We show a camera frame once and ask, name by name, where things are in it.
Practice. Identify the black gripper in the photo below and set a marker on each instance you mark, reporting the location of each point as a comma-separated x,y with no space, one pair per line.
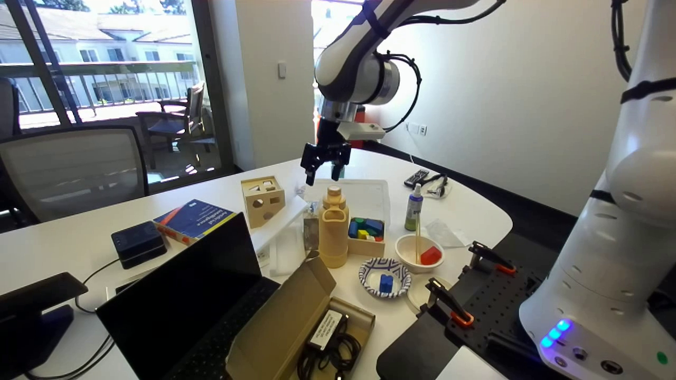
329,137

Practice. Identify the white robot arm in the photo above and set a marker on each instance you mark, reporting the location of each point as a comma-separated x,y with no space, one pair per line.
351,72

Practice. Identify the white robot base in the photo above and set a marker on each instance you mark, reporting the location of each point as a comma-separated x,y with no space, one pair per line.
591,316

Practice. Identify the wooden box of blocks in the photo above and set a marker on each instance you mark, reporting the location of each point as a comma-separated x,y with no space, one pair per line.
367,237

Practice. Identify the open cardboard box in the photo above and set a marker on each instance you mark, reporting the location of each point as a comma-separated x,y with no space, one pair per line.
276,335

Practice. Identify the black small box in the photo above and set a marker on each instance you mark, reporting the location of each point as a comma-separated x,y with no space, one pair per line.
139,244

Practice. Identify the tan plastic bottle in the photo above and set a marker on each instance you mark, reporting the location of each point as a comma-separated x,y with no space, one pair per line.
333,228

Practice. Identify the wooden shape sorter cube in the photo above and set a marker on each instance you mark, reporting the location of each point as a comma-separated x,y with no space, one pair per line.
263,199

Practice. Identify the white glue bottle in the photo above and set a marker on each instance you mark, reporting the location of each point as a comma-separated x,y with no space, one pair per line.
413,211

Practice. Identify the blue patterned plate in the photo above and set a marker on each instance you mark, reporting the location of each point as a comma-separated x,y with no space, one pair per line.
371,274

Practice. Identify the white bowl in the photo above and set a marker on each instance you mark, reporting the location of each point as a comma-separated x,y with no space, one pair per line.
411,246

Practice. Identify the blue block on plate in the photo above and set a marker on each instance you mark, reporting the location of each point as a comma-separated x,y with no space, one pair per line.
385,284

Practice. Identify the red block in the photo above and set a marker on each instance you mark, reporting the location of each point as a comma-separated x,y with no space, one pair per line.
429,256

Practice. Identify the blue book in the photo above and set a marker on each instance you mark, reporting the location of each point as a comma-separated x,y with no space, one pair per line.
191,219

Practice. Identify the white power adapter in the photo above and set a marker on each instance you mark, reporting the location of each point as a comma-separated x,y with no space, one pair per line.
326,330

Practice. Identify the black mounting plate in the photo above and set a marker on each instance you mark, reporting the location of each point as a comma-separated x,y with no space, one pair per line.
433,347

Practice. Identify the black laptop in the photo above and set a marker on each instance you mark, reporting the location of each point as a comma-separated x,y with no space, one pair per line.
181,319

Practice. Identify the grey office chair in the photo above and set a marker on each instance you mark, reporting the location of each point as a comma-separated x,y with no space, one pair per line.
74,169

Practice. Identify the black clamp orange handle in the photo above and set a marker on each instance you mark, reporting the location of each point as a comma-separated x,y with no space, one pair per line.
449,303

